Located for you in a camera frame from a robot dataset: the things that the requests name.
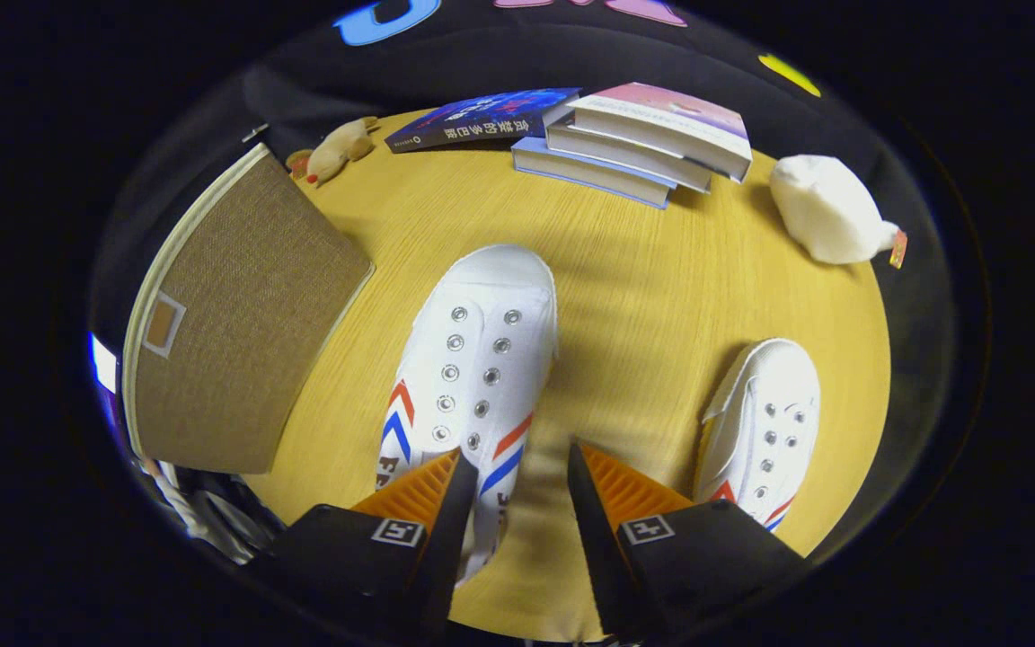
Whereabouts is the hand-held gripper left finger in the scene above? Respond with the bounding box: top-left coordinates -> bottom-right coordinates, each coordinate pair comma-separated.
252,448 -> 480,643

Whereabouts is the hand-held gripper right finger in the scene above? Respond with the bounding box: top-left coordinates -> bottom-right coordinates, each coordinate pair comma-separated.
567,440 -> 810,641

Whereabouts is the white canvas shoe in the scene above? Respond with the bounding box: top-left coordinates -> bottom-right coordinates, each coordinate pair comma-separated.
376,244 -> 560,587
693,338 -> 821,533

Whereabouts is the beige fabric storage box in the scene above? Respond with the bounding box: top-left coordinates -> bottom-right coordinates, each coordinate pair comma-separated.
122,144 -> 376,475

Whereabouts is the white cover book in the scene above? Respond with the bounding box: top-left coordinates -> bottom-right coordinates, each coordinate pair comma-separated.
544,121 -> 714,193

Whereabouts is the white plush toy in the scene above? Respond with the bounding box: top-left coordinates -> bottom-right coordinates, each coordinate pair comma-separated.
769,155 -> 909,270

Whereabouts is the brown plush toy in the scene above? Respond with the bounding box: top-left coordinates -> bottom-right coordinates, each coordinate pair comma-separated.
286,116 -> 381,188

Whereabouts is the dark blue book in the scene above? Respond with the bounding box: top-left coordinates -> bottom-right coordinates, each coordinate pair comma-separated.
385,87 -> 582,155

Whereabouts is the pink cover book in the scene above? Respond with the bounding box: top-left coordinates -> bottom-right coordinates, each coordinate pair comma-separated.
565,83 -> 753,183

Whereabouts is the black backdrop cloth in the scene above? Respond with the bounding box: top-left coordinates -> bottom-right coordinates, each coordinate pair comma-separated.
91,0 -> 963,558

